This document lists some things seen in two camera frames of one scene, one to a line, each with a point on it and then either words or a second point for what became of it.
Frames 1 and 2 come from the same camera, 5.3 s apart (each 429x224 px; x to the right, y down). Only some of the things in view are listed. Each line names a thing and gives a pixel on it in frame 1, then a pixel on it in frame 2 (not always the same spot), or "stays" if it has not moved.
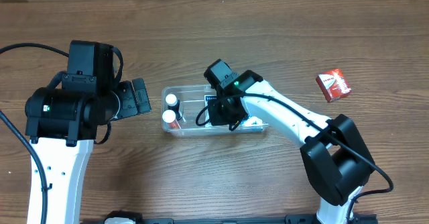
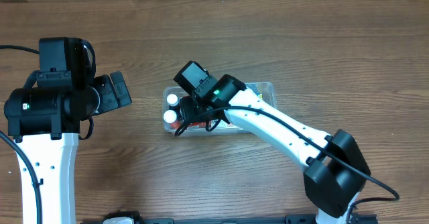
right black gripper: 218,113 → 187,109
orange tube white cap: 169,117 stays
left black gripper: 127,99 → 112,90
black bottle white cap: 173,104 stays
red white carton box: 333,84 → 218,125
